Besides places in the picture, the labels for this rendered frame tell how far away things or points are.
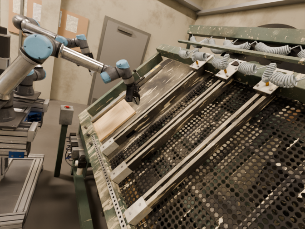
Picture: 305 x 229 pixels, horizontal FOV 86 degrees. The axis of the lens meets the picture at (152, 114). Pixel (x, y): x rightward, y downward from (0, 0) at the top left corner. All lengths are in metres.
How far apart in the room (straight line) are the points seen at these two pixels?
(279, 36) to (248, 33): 0.26
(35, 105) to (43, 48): 0.89
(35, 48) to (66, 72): 3.39
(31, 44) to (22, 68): 0.14
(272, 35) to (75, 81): 3.90
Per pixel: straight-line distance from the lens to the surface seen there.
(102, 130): 1.61
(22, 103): 1.88
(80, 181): 2.17
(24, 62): 1.11
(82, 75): 4.43
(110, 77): 1.09
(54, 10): 4.24
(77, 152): 1.63
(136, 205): 0.98
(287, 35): 1.66
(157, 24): 4.65
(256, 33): 1.77
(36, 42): 1.06
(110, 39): 4.30
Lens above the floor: 1.72
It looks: 19 degrees down
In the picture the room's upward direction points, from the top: 19 degrees clockwise
